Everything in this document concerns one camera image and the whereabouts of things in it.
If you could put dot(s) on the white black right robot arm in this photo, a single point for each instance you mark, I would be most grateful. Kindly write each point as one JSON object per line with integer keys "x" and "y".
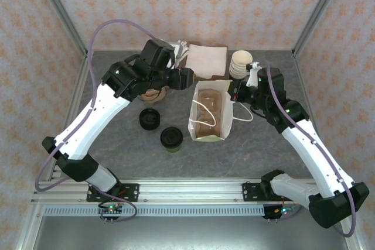
{"x": 316, "y": 162}

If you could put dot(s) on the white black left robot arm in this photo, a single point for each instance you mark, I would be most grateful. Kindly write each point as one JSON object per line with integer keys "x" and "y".
{"x": 88, "y": 121}

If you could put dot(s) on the aluminium frame post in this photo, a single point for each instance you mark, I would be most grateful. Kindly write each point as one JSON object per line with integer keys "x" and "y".
{"x": 59, "y": 7}
{"x": 320, "y": 7}

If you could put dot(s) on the black plastic cup lid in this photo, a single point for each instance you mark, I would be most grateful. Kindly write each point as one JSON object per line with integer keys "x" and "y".
{"x": 171, "y": 136}

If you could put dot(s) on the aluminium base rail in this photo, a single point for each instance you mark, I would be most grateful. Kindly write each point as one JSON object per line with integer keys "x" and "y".
{"x": 190, "y": 191}

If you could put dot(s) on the aluminium table side rail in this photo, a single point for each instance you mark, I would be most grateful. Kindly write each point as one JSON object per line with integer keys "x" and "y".
{"x": 307, "y": 92}
{"x": 79, "y": 86}

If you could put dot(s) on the stack of white napkins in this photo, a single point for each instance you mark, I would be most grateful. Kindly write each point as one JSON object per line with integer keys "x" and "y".
{"x": 205, "y": 59}

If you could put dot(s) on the stack of cream paper cups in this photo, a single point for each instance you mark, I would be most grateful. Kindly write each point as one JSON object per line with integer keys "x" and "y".
{"x": 240, "y": 58}

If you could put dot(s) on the small electronics board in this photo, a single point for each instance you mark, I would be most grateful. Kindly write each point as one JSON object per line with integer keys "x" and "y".
{"x": 276, "y": 211}
{"x": 111, "y": 209}

